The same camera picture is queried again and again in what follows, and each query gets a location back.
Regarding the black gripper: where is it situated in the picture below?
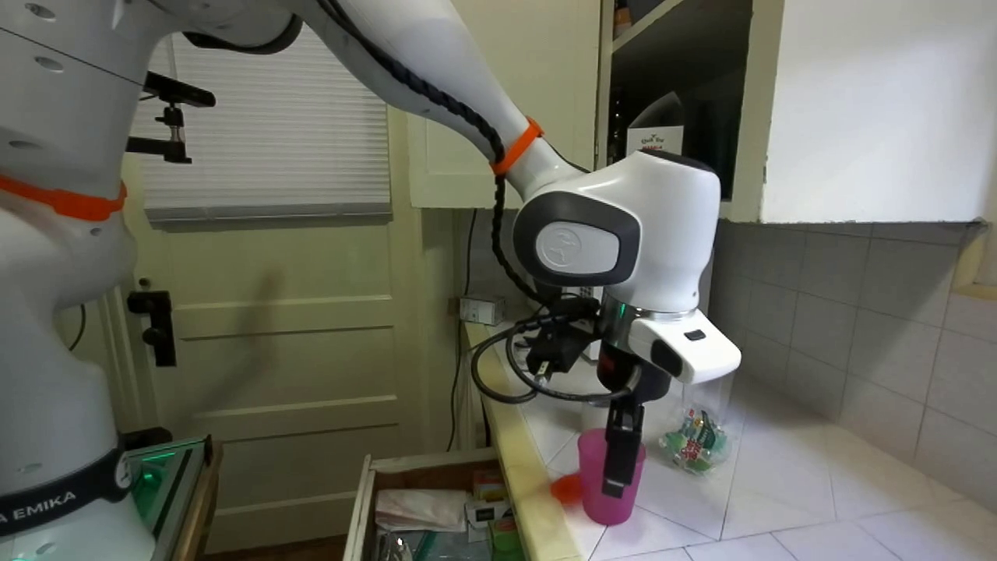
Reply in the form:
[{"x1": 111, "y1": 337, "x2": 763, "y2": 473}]
[{"x1": 593, "y1": 338, "x2": 675, "y2": 498}]

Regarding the purple plastic cup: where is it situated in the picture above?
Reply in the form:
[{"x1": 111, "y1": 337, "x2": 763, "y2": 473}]
[{"x1": 574, "y1": 424, "x2": 650, "y2": 528}]

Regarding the cream cabinet door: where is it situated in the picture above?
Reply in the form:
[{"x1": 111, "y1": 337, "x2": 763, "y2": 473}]
[
  {"x1": 407, "y1": 0, "x2": 604, "y2": 214},
  {"x1": 761, "y1": 0, "x2": 992, "y2": 226}
]

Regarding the clear drinking glass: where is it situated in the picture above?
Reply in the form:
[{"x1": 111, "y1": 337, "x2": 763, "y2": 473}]
[{"x1": 675, "y1": 363, "x2": 745, "y2": 439}]

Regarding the white cloth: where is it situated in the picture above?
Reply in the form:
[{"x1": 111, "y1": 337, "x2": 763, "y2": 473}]
[{"x1": 372, "y1": 486, "x2": 474, "y2": 535}]

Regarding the open kitchen drawer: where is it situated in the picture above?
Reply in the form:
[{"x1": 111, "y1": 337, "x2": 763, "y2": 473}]
[{"x1": 339, "y1": 446, "x2": 530, "y2": 561}]

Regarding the white carton box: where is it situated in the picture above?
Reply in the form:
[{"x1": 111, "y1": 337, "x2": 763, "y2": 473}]
[{"x1": 622, "y1": 122, "x2": 687, "y2": 162}]

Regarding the cream panelled door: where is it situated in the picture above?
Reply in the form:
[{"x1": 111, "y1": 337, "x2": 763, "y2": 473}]
[{"x1": 97, "y1": 18, "x2": 466, "y2": 556}]

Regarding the robot mounting cart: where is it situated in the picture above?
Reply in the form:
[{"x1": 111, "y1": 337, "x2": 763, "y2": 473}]
[{"x1": 115, "y1": 430, "x2": 225, "y2": 561}]

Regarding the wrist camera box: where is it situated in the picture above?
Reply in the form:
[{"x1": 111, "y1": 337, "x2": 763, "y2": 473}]
[{"x1": 625, "y1": 304, "x2": 745, "y2": 387}]

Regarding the white wall outlet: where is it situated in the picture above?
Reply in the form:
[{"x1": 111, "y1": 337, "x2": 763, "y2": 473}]
[{"x1": 457, "y1": 295, "x2": 500, "y2": 328}]

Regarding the cream wall cabinet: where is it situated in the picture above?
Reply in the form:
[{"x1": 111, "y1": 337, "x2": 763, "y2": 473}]
[{"x1": 593, "y1": 0, "x2": 787, "y2": 226}]

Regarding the black door handle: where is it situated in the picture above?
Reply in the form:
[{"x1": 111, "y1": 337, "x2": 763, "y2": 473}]
[{"x1": 123, "y1": 278, "x2": 179, "y2": 369}]

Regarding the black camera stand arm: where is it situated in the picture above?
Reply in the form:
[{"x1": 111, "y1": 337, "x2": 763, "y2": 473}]
[{"x1": 123, "y1": 100, "x2": 196, "y2": 169}]

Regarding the black stereo camera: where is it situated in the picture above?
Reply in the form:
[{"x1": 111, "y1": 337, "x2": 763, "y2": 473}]
[{"x1": 143, "y1": 67, "x2": 220, "y2": 111}]

